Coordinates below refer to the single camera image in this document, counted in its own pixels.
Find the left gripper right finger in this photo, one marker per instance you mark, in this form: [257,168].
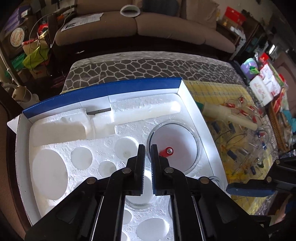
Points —
[200,209]

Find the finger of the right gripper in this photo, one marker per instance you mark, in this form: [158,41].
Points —
[249,190]

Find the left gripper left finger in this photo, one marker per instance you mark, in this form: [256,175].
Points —
[94,210]

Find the cup with red valve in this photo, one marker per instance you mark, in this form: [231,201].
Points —
[178,143]

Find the cream suction pump gun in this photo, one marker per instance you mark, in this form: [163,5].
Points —
[223,113]

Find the right bare hand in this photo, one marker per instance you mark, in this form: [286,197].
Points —
[280,213]

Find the wicker basket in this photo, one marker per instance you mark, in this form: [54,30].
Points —
[276,129]

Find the yellow plaid cloth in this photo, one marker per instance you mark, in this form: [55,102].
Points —
[245,154]

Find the white foam cupping case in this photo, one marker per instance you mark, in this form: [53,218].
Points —
[92,132]

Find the white tissue box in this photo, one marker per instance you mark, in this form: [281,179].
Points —
[260,90]

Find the black remote control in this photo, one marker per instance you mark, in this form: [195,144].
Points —
[239,71]

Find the grey giraffe pattern tablecloth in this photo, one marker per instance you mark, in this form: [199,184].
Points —
[208,80]

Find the brown sofa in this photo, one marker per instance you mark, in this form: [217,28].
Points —
[161,26]

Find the paper sheet on sofa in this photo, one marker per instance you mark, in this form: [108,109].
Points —
[83,20]

